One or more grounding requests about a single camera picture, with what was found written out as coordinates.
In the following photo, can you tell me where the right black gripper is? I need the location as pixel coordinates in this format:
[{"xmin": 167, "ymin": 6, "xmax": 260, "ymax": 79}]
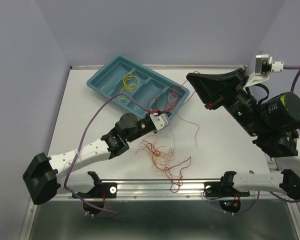
[{"xmin": 186, "ymin": 67, "xmax": 269, "ymax": 137}]

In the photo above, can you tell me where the separated red wire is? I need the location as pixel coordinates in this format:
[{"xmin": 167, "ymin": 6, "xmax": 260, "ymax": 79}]
[
  {"xmin": 159, "ymin": 71, "xmax": 203, "ymax": 148},
  {"xmin": 146, "ymin": 84, "xmax": 187, "ymax": 113}
]

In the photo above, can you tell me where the red yellow wire bundle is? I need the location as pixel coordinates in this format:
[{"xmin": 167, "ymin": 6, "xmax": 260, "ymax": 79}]
[{"xmin": 136, "ymin": 124, "xmax": 193, "ymax": 193}]

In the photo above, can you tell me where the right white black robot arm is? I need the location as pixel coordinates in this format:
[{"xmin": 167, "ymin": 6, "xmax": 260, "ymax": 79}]
[{"xmin": 186, "ymin": 68, "xmax": 300, "ymax": 203}]

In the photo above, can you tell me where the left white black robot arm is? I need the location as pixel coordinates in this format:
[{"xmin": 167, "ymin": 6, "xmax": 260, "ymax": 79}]
[{"xmin": 22, "ymin": 110, "xmax": 171, "ymax": 205}]

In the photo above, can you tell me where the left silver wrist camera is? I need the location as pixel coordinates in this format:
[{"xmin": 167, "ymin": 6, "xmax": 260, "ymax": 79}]
[{"xmin": 149, "ymin": 113, "xmax": 170, "ymax": 132}]

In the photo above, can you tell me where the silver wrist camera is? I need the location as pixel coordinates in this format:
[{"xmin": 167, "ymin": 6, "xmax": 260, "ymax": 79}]
[
  {"xmin": 149, "ymin": 113, "xmax": 170, "ymax": 132},
  {"xmin": 244, "ymin": 51, "xmax": 284, "ymax": 88}
]

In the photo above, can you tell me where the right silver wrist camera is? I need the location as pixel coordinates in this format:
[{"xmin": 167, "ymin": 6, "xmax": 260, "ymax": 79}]
[{"xmin": 244, "ymin": 51, "xmax": 284, "ymax": 88}]

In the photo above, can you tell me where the aluminium front mounting rail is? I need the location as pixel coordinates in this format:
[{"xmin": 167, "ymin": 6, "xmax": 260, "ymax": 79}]
[{"xmin": 31, "ymin": 177, "xmax": 298, "ymax": 201}]

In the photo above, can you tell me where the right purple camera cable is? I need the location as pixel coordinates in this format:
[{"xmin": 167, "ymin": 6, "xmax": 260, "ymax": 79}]
[{"xmin": 282, "ymin": 63, "xmax": 300, "ymax": 151}]

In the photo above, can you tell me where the purple camera cable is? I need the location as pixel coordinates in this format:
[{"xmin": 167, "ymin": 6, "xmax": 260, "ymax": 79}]
[
  {"xmin": 282, "ymin": 63, "xmax": 300, "ymax": 151},
  {"xmin": 63, "ymin": 94, "xmax": 156, "ymax": 218}
]

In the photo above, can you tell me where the aluminium table edge frame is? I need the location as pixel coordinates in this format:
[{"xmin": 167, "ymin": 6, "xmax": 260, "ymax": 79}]
[{"xmin": 69, "ymin": 64, "xmax": 283, "ymax": 179}]

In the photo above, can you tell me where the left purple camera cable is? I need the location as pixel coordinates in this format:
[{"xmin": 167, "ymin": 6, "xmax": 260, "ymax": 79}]
[{"xmin": 63, "ymin": 94, "xmax": 156, "ymax": 218}]

